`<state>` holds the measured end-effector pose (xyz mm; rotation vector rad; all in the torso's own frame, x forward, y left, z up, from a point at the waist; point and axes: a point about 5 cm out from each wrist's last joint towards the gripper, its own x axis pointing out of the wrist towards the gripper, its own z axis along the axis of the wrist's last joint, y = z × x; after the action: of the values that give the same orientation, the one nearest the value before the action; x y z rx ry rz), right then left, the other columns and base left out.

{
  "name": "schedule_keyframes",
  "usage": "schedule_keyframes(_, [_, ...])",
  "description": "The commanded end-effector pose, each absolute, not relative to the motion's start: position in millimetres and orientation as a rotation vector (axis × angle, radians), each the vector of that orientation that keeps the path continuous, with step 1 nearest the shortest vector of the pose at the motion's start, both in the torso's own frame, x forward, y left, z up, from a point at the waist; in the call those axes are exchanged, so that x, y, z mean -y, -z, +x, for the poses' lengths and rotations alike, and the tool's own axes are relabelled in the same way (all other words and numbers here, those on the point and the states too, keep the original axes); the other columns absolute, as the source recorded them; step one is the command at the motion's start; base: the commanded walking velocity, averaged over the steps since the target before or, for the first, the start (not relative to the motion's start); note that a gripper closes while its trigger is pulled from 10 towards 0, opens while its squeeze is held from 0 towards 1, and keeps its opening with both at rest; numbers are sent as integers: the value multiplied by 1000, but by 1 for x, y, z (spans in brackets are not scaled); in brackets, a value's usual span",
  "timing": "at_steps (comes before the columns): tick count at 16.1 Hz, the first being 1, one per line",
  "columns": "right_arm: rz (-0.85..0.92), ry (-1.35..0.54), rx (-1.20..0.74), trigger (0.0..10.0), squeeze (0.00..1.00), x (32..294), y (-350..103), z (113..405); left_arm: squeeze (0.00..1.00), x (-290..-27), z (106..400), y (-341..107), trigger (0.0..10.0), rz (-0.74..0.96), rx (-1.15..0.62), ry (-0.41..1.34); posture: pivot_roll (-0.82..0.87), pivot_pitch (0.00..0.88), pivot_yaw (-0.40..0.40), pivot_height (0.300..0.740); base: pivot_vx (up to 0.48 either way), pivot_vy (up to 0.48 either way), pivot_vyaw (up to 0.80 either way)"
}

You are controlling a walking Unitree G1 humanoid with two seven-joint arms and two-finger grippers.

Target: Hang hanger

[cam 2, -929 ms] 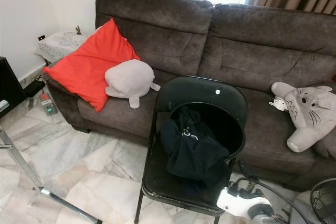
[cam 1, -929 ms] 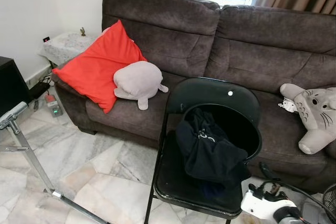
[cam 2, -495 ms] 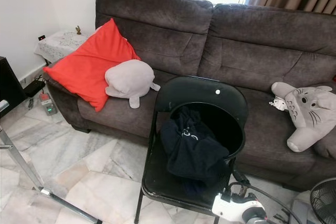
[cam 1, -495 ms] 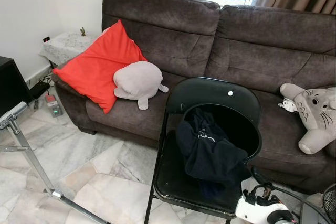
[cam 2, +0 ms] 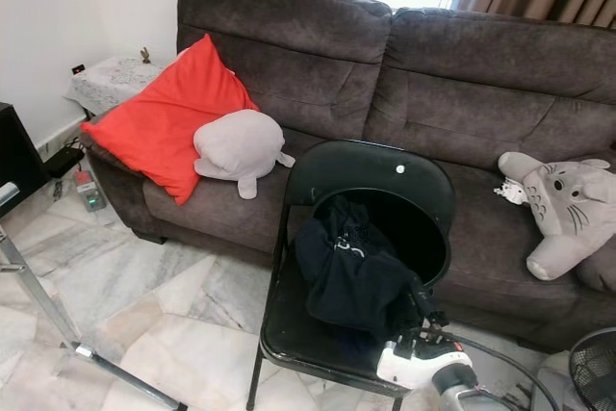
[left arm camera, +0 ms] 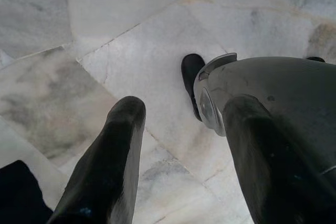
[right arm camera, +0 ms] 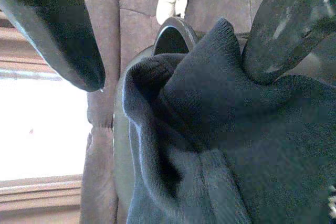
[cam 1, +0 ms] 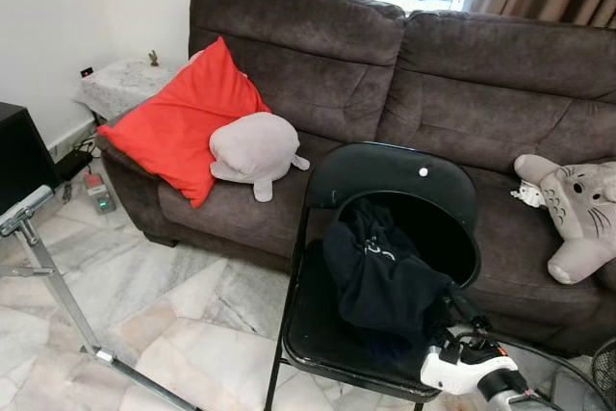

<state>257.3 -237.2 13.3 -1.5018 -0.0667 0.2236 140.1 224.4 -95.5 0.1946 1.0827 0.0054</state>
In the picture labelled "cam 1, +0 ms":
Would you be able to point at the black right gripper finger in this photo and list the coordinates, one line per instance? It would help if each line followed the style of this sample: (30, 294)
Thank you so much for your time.
(465, 310)

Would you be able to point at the black garment white logo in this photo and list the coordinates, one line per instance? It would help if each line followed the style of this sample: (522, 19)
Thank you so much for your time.
(385, 276)

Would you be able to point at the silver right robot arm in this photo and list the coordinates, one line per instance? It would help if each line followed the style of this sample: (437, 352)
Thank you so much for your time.
(505, 390)

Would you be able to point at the black floor fan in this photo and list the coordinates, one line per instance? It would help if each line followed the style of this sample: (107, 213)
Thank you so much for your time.
(604, 377)

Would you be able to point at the grey totoro plush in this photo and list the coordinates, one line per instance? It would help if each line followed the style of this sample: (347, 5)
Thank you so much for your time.
(577, 214)

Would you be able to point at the black folding chair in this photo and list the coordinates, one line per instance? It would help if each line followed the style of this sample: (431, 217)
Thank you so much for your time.
(385, 172)

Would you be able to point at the brown fabric sofa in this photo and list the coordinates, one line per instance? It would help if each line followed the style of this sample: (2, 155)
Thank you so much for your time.
(452, 93)

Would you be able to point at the grey seal plush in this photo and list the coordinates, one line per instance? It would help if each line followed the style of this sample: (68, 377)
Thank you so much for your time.
(252, 146)

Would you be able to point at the red cushion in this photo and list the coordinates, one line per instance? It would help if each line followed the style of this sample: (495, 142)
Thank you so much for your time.
(178, 127)

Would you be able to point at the power strip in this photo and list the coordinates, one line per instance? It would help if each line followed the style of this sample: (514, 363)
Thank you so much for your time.
(99, 194)

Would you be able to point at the small brown figurine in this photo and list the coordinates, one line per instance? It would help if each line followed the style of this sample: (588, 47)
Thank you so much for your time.
(153, 59)

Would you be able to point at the side table lace cloth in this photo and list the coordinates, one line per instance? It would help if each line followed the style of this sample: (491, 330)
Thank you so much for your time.
(125, 84)

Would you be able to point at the silver clothes rack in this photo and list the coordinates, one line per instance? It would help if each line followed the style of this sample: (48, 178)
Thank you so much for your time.
(27, 207)

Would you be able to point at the black TV console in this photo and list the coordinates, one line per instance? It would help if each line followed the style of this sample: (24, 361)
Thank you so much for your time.
(19, 156)

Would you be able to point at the wall socket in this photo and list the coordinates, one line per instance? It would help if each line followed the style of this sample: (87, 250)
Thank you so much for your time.
(87, 71)

